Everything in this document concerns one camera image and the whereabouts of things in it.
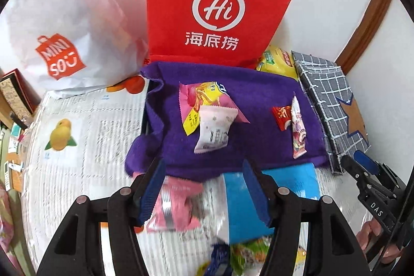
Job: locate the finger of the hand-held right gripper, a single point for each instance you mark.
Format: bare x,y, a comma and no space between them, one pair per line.
354,171
365,161

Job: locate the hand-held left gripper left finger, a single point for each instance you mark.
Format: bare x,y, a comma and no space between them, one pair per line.
152,193

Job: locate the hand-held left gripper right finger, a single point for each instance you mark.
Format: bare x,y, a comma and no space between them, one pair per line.
255,195

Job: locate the pink packet silver stripes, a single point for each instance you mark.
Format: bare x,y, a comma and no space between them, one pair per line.
179,208

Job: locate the green snack packet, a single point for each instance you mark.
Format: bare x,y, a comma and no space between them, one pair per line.
249,255

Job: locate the cartoon print snack packet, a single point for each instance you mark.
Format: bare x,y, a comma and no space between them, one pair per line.
298,130

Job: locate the blue snack packet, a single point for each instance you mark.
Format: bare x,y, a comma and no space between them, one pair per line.
220,261

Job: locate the white snack packet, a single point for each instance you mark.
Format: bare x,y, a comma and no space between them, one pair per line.
213,130

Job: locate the red snack packet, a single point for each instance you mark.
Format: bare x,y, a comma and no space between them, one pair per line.
281,117

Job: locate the pink snack packet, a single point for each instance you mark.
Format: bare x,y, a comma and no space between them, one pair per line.
189,96

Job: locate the yellow packet blue lettering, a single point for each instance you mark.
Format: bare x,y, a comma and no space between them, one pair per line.
210,91

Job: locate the person's right hand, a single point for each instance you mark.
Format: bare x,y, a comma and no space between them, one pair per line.
372,230

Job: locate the blue tissue pack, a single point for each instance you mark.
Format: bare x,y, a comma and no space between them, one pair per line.
292,180

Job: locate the fruit print tablecloth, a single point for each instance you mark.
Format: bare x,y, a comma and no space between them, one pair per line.
97,140

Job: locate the yellow triangular snack packet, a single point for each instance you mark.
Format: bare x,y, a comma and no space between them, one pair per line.
299,259

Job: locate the grey checked folded cloth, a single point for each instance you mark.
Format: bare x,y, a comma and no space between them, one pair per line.
323,85

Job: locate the purple towel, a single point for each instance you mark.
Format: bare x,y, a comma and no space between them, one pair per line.
258,95

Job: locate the yellow snack bag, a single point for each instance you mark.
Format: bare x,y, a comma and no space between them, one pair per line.
275,64

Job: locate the floral cloth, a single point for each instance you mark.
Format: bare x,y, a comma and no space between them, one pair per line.
9,230

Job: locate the patterned dark red box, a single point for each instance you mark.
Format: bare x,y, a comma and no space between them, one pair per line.
16,95

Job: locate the white plastic bag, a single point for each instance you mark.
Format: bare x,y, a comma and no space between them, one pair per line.
81,20

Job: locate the wooden door frame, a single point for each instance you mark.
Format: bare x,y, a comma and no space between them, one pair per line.
368,27

